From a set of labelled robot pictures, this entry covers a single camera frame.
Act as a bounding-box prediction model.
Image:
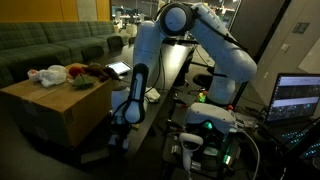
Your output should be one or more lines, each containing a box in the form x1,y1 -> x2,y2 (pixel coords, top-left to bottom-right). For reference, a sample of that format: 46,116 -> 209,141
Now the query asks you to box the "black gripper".
110,114 -> 132,149

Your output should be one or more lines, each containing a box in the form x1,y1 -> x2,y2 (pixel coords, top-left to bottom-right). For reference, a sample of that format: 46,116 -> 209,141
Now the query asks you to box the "blue sponge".
107,134 -> 131,152

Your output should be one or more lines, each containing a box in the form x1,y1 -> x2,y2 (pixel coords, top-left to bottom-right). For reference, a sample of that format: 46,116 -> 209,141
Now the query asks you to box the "white terry towel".
144,87 -> 162,104

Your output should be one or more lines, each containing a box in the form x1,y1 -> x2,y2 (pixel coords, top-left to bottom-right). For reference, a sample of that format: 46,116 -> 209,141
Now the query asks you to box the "dark green cloth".
70,73 -> 96,90

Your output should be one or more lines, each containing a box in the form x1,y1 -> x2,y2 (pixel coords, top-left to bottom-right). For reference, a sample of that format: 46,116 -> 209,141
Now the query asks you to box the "red and black toy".
83,63 -> 120,83

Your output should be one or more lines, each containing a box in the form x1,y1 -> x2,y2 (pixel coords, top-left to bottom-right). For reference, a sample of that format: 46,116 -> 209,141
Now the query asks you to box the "red round toy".
68,65 -> 86,79

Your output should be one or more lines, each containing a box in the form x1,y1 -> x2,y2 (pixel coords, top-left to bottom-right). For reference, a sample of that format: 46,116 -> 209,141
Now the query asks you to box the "white plastic bag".
27,64 -> 69,88

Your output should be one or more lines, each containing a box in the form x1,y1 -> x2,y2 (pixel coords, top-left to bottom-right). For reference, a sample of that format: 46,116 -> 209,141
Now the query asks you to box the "large cardboard box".
0,63 -> 116,148

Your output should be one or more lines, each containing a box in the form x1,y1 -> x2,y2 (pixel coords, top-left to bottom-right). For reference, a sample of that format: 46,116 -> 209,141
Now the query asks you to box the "dark flat rectangular block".
80,148 -> 111,165

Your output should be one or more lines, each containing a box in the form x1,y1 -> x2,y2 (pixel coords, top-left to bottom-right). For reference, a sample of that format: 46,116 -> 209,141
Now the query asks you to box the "white VR controller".
178,132 -> 204,173

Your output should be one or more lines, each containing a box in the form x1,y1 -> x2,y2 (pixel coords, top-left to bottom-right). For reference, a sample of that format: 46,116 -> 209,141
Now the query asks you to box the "white-framed tablet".
106,60 -> 134,76

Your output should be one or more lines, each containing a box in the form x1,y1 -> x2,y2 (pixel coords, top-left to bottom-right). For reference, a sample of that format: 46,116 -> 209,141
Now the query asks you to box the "small green yellow toy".
196,91 -> 208,104

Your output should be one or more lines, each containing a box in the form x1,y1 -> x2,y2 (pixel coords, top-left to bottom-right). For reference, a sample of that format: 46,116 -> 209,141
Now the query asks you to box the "white VR headset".
184,102 -> 238,134

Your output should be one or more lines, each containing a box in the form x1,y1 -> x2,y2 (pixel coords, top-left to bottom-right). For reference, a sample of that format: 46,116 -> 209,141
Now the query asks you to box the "white paper roll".
126,23 -> 139,37

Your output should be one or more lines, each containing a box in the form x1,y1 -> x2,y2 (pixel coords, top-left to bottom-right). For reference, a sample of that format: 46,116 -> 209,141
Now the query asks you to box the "green plaid sofa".
0,21 -> 131,89

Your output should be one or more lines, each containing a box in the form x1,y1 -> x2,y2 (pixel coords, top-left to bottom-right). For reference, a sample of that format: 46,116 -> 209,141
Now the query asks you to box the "open laptop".
261,73 -> 320,161

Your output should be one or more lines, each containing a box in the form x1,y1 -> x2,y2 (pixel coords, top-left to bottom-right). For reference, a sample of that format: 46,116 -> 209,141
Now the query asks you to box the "black bar camera on stand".
164,36 -> 205,47

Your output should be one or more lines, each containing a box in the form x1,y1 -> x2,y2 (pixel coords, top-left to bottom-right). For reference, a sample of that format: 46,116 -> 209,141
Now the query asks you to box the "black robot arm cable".
146,3 -> 249,94

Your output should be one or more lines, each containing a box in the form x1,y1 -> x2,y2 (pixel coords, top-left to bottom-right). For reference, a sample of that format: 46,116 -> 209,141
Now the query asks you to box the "white wall switch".
280,42 -> 291,53

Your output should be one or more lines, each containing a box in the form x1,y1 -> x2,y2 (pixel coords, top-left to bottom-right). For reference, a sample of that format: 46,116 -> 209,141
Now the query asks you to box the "grey wall sign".
292,21 -> 311,35

